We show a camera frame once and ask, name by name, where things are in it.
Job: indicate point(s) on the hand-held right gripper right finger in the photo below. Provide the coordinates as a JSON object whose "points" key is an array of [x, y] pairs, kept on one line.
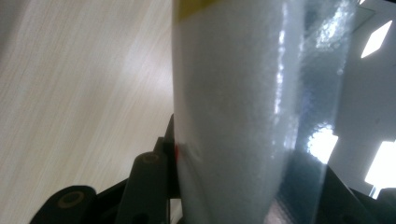
{"points": [[336, 202]]}

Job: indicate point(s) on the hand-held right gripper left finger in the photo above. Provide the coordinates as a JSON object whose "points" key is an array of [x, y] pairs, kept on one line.
{"points": [[169, 149]]}

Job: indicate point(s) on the clear bag of white granules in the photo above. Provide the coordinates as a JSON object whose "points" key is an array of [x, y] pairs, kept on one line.
{"points": [[230, 109]]}

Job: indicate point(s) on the ceiling light panel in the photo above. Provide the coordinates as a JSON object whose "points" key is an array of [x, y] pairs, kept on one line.
{"points": [[383, 165], [376, 39]]}

